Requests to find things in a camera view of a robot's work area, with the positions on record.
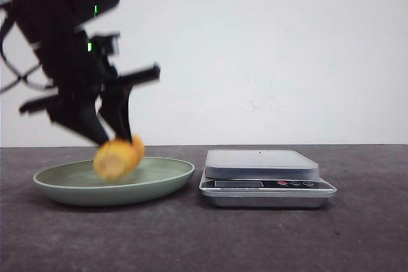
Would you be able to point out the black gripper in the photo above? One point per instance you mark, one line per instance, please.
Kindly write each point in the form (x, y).
(88, 86)

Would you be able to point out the yellow corn cob piece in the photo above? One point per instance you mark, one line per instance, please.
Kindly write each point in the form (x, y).
(117, 158)

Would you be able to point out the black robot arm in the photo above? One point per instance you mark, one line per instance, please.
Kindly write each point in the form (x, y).
(52, 18)

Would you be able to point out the green shallow plate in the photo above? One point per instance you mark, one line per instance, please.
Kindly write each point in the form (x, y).
(78, 184)

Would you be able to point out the silver digital kitchen scale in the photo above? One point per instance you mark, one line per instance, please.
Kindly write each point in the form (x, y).
(263, 179)

